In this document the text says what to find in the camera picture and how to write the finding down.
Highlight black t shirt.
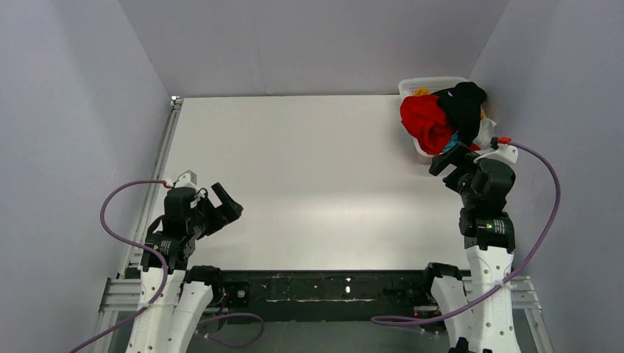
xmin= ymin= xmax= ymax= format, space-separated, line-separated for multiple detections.
xmin=433 ymin=82 xmax=487 ymax=146

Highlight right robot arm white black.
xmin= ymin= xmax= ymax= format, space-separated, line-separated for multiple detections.
xmin=427 ymin=138 xmax=520 ymax=352

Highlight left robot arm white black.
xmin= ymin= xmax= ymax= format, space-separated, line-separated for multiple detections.
xmin=126 ymin=170 xmax=244 ymax=352

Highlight light blue t shirt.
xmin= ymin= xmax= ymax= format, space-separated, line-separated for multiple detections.
xmin=442 ymin=132 xmax=460 ymax=153

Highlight white t shirt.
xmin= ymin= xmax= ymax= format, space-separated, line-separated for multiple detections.
xmin=472 ymin=117 xmax=497 ymax=150

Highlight red t shirt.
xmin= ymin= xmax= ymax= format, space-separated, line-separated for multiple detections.
xmin=400 ymin=94 xmax=478 ymax=155

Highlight orange yellow t shirt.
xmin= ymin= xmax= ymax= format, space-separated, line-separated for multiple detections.
xmin=412 ymin=88 xmax=430 ymax=96

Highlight white plastic laundry basket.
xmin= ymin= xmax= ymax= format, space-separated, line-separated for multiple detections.
xmin=399 ymin=76 xmax=496 ymax=163

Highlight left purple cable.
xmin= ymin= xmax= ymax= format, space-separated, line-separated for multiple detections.
xmin=68 ymin=179 xmax=266 ymax=353

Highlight purple cable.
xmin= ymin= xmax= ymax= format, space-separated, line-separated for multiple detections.
xmin=371 ymin=141 xmax=562 ymax=337
xmin=68 ymin=179 xmax=266 ymax=353

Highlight aluminium frame rail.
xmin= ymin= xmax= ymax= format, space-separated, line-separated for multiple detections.
xmin=104 ymin=95 xmax=553 ymax=352

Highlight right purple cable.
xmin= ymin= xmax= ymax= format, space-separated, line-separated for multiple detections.
xmin=371 ymin=141 xmax=562 ymax=337

